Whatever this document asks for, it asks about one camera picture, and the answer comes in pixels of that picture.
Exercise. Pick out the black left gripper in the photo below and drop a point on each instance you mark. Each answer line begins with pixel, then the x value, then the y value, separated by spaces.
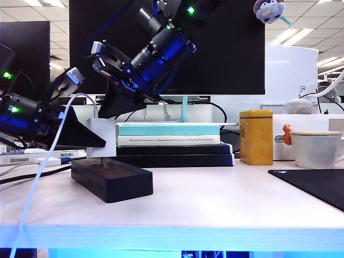
pixel 49 118

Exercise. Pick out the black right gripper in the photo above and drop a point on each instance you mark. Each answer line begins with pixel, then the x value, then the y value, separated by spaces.
pixel 121 75

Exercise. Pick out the white USB wall charger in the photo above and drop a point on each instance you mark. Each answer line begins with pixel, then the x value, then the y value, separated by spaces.
pixel 107 129

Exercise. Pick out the black power strip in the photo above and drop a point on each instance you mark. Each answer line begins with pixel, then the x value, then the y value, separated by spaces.
pixel 121 188

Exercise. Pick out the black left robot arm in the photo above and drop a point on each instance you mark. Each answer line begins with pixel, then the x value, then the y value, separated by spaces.
pixel 18 121

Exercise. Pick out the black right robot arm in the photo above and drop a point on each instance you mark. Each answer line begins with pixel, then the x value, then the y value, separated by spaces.
pixel 166 51

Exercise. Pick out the white blue barcode carton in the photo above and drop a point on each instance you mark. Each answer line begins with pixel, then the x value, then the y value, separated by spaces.
pixel 70 155

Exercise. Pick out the teal book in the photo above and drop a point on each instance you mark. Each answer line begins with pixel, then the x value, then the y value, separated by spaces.
pixel 168 130

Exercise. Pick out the white book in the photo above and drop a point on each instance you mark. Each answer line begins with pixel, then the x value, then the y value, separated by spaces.
pixel 168 140

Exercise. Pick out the smaller black monitor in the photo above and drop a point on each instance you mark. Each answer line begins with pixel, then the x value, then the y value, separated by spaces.
pixel 32 35

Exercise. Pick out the large black AOC monitor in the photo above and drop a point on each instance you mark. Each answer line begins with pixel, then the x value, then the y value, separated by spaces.
pixel 236 53

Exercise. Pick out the yellow tin can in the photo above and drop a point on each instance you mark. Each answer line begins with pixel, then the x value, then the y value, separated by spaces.
pixel 256 139

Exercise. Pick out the orange fox figurine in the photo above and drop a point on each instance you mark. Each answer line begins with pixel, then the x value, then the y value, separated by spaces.
pixel 286 135

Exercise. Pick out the white partition board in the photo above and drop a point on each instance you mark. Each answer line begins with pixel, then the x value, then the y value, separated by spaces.
pixel 290 72

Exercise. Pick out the grey purple plush toy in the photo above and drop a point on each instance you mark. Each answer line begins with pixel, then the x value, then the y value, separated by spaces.
pixel 267 12

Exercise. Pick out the white rounded object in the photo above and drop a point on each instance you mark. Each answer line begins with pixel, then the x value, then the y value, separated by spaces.
pixel 299 107

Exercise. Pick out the wooden mug lid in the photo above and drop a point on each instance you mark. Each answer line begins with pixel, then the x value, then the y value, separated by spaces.
pixel 314 133

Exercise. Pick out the white ceramic mug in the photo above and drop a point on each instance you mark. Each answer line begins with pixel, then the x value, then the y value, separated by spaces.
pixel 314 153

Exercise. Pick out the white desk fan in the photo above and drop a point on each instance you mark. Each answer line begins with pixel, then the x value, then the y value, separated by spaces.
pixel 323 92

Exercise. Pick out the black mouse pad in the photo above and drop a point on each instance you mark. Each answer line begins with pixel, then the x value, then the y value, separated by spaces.
pixel 317 185

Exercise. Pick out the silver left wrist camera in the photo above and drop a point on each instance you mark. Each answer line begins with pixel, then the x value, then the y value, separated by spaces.
pixel 75 75

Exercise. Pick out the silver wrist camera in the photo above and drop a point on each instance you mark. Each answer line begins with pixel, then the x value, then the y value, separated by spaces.
pixel 98 47
pixel 75 75

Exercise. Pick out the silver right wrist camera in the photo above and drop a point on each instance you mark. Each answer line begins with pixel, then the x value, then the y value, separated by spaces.
pixel 98 47

